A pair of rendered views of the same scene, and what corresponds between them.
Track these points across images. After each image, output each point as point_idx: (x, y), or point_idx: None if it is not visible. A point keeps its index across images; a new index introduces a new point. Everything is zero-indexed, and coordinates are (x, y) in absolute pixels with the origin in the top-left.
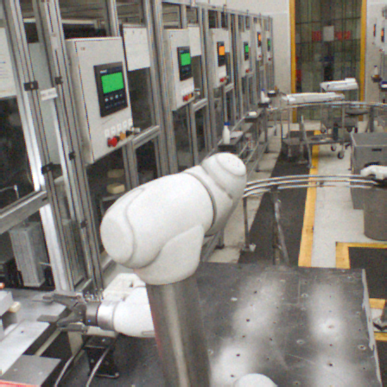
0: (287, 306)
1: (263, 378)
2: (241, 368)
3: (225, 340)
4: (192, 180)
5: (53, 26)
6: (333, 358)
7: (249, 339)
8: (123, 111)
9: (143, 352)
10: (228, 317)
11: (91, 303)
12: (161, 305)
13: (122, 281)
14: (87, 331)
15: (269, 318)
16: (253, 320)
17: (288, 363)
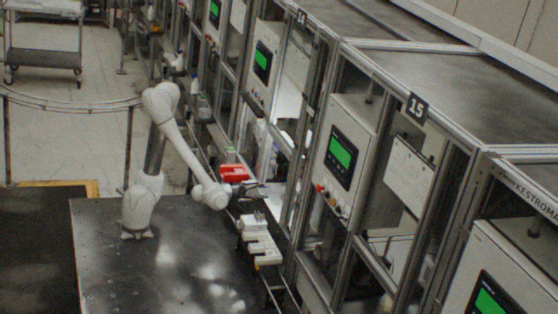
0: None
1: (135, 192)
2: (166, 268)
3: (188, 283)
4: (157, 88)
5: (327, 77)
6: (110, 284)
7: (172, 287)
8: (344, 190)
9: (234, 265)
10: (198, 303)
11: (235, 186)
12: None
13: (270, 249)
14: (238, 201)
15: (166, 308)
16: (178, 303)
17: (138, 276)
